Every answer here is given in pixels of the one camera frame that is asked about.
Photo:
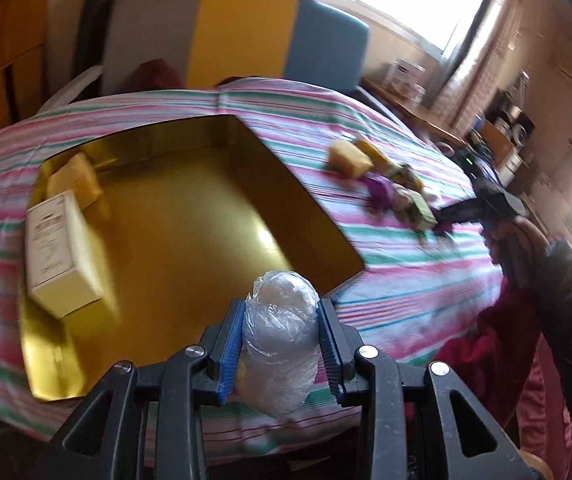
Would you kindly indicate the person's right hand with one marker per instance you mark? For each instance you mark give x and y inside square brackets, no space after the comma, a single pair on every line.
[521,232]

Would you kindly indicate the red garment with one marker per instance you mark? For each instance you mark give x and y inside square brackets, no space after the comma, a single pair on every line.
[496,360]

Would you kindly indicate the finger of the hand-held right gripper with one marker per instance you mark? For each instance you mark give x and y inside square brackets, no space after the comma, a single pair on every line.
[458,214]

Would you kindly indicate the tall cream carton box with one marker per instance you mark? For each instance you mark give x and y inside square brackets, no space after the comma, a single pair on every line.
[58,250]

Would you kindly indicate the pink patterned curtain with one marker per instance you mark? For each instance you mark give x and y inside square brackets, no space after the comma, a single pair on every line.
[486,35]

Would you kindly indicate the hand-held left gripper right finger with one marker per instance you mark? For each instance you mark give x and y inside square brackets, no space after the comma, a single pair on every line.
[327,350]

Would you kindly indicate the yellow sponge cake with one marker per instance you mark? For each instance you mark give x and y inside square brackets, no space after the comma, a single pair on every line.
[348,159]
[78,180]

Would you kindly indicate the plastic-wrapped white bundle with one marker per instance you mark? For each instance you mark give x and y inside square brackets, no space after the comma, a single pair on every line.
[278,340]

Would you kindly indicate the wooden desk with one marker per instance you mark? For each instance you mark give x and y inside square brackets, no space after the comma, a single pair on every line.
[416,112]

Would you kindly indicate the grey yellow blue chair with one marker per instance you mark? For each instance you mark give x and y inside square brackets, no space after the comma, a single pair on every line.
[246,35]

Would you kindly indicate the striped tablecloth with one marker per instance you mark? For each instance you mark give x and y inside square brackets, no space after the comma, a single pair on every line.
[416,270]

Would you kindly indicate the cluttered shelf cabinet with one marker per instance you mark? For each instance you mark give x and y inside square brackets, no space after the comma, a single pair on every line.
[506,125]

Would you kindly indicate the purple snack packet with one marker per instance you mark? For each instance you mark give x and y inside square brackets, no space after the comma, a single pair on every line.
[380,192]
[442,229]

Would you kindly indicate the small dark yellow wrapper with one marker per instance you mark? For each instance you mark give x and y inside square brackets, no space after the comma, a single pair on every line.
[407,177]

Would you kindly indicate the gold metal tray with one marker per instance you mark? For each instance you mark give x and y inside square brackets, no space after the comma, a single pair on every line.
[180,240]

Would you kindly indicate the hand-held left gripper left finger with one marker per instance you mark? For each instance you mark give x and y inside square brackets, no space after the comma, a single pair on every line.
[230,355]

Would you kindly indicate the dark red cushion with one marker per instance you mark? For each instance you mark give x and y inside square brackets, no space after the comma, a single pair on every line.
[155,74]

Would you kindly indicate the black rolled mat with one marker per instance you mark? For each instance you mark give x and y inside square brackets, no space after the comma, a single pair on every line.
[95,20]

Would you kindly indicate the white printed box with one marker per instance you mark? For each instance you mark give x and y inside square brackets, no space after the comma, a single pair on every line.
[405,74]

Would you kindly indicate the brown snack bar wrapper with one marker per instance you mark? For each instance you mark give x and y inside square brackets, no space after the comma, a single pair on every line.
[377,154]

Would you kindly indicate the green and white box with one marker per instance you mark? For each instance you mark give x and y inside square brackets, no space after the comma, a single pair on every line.
[423,211]

